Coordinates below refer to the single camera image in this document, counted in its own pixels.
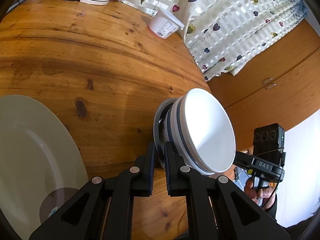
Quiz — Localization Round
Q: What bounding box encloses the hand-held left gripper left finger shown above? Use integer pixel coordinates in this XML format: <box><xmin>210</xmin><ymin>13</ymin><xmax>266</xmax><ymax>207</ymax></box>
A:
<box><xmin>29</xmin><ymin>141</ymin><xmax>156</xmax><ymax>240</ymax></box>

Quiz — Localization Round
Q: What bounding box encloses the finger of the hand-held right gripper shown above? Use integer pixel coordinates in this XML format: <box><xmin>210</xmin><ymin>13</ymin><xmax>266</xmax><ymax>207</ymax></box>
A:
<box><xmin>235</xmin><ymin>151</ymin><xmax>256</xmax><ymax>163</ymax></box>
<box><xmin>232</xmin><ymin>159</ymin><xmax>253</xmax><ymax>173</ymax></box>

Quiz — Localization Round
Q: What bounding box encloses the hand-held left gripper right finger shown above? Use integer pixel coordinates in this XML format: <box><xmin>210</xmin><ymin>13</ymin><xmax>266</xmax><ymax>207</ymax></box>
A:
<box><xmin>164</xmin><ymin>141</ymin><xmax>292</xmax><ymax>240</ymax></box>

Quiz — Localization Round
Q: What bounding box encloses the stainless steel bowl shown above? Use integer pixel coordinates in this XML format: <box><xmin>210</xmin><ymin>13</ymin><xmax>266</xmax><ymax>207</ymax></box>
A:
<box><xmin>153</xmin><ymin>97</ymin><xmax>192</xmax><ymax>172</ymax></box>

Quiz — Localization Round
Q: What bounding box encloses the small white blue-banded bowl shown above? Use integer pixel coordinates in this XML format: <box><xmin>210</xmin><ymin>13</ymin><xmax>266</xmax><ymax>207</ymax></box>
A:
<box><xmin>178</xmin><ymin>87</ymin><xmax>236</xmax><ymax>176</ymax></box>

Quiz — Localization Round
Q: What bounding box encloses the grey-green fish plate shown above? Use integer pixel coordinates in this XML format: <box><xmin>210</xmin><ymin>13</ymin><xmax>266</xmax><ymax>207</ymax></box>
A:
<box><xmin>0</xmin><ymin>94</ymin><xmax>90</xmax><ymax>240</ymax></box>

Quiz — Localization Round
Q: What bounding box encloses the person's right forearm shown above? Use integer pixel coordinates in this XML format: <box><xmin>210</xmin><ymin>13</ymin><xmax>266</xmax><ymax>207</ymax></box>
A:
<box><xmin>259</xmin><ymin>192</ymin><xmax>280</xmax><ymax>225</ymax></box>

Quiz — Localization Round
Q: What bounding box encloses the person's right hand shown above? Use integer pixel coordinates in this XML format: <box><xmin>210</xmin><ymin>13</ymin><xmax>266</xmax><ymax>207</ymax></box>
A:
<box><xmin>244</xmin><ymin>179</ymin><xmax>278</xmax><ymax>207</ymax></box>

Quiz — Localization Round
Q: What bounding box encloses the heart-print striped curtain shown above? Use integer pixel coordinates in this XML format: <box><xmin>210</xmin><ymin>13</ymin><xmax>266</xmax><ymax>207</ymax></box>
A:
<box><xmin>110</xmin><ymin>0</ymin><xmax>310</xmax><ymax>82</ymax></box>

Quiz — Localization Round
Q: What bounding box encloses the white plastic tub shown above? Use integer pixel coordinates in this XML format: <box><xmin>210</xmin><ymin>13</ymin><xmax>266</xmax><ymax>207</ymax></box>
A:
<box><xmin>147</xmin><ymin>7</ymin><xmax>185</xmax><ymax>40</ymax></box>

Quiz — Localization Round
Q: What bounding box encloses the clear cabinet handle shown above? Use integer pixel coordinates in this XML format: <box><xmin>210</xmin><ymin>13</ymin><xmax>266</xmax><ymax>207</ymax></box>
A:
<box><xmin>261</xmin><ymin>78</ymin><xmax>277</xmax><ymax>90</ymax></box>

